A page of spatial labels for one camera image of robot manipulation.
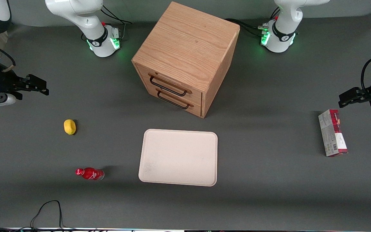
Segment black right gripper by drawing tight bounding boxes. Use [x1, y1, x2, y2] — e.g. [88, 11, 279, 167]
[0, 70, 49, 100]

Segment red coke bottle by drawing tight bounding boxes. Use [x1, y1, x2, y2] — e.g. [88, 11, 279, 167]
[75, 167, 104, 181]

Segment beige rectangular plastic tray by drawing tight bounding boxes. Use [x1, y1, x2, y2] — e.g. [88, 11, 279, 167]
[138, 129, 218, 187]

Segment grey and red carton box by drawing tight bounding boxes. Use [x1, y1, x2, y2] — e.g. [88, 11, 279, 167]
[318, 109, 348, 157]

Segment yellow lemon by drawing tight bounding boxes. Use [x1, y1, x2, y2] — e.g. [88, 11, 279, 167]
[64, 119, 76, 135]

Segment oak wooden drawer cabinet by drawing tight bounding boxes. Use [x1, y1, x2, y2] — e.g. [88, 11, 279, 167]
[131, 1, 241, 119]

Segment black right base cables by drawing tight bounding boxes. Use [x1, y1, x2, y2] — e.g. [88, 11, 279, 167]
[100, 3, 133, 41]

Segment black base cables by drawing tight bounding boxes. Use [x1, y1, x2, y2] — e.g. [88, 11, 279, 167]
[226, 6, 281, 36]
[100, 3, 133, 41]

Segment thin black looped cable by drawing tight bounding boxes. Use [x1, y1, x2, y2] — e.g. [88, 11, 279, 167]
[30, 200, 64, 230]

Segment black left base cables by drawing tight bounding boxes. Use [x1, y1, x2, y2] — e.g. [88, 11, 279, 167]
[226, 6, 281, 36]

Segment long black drawer handle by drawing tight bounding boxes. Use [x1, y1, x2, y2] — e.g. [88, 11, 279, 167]
[149, 75, 188, 97]

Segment short black drawer handle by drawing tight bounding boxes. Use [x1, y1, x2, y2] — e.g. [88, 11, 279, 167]
[157, 91, 190, 110]

